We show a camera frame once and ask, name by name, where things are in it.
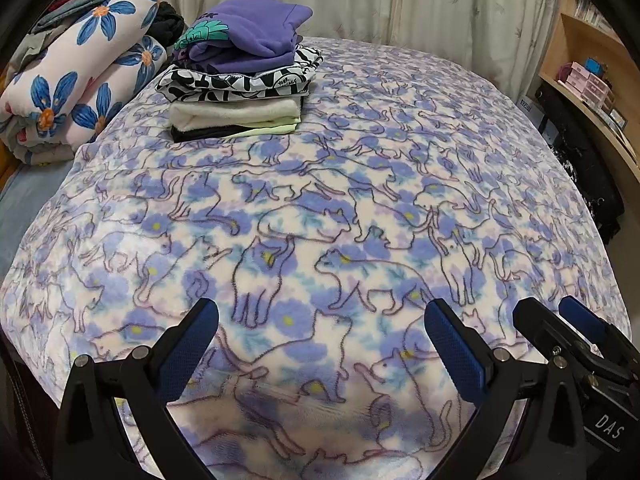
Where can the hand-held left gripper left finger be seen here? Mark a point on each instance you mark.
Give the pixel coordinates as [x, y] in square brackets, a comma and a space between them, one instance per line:
[187, 355]

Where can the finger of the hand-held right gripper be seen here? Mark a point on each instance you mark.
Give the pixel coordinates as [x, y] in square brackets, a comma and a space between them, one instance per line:
[582, 313]
[542, 327]

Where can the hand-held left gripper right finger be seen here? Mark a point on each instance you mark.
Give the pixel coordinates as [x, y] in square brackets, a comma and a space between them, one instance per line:
[457, 355]

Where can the purple zip hoodie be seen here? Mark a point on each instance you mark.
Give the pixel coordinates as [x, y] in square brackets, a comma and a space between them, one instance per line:
[260, 30]

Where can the black clothes heap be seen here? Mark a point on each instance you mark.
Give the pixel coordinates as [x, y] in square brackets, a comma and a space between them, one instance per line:
[167, 22]

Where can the grey clothes pile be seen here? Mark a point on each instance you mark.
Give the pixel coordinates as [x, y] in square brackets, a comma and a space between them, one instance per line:
[75, 7]

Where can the black fringed cloth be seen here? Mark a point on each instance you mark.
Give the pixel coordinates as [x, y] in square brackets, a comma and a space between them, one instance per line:
[570, 120]

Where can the small dark framed box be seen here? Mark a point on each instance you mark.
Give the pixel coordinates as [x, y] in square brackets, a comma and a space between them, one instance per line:
[620, 117]

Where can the white printed box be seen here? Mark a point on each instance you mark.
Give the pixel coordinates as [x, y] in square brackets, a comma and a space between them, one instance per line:
[529, 106]

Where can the cat print fleece blanket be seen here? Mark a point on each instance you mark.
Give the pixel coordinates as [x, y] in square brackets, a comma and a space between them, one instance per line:
[320, 185]

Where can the grey bed sheet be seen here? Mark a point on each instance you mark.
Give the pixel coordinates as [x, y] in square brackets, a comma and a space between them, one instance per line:
[30, 200]

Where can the black folded garment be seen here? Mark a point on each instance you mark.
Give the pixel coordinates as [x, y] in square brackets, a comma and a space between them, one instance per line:
[200, 134]

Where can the stack of pink boxes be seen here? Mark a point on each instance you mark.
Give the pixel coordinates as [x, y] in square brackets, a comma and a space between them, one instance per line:
[587, 85]

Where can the light green folded garment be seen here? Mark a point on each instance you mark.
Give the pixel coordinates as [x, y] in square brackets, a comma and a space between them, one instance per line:
[270, 127]

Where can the cream folded garment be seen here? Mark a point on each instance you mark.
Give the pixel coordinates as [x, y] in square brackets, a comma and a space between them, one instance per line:
[225, 110]

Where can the small blue box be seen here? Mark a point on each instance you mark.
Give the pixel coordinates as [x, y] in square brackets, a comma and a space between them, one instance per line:
[593, 65]

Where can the black and white printed garment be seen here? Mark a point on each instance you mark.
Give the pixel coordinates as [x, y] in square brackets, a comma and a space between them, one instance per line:
[225, 82]

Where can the wooden shelf unit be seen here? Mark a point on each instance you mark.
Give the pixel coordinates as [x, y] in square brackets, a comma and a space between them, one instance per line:
[575, 35]

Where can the row of disc cases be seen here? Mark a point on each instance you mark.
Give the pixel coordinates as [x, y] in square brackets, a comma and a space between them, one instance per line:
[592, 10]

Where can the rolled blue floral quilt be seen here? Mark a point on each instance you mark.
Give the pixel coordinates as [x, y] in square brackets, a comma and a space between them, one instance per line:
[90, 60]

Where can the cream leaf-print curtain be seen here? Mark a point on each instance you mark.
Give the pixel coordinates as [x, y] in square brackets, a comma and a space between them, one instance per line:
[400, 0]

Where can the orange wooden bed frame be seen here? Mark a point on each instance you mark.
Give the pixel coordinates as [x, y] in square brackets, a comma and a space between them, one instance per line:
[4, 170]

